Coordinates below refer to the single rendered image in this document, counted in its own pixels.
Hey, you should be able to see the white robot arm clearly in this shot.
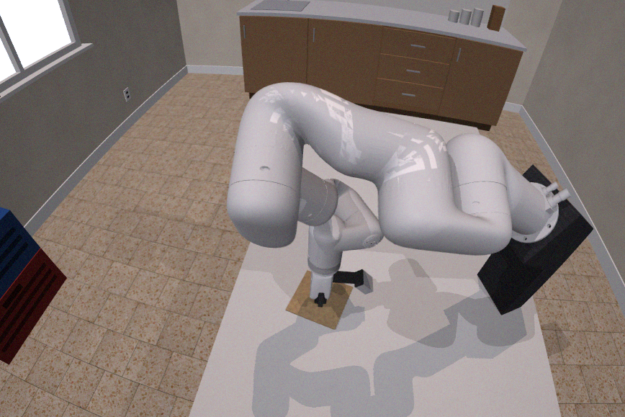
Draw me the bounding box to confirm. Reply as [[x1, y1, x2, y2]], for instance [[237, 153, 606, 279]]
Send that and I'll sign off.
[[227, 82, 571, 295]]

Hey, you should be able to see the brown mat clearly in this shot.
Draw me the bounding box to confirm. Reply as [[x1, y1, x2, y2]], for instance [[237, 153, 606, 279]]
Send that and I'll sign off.
[[286, 270, 353, 330]]

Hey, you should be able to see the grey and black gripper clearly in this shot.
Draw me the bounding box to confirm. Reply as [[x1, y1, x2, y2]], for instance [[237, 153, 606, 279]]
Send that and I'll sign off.
[[308, 265, 338, 307]]

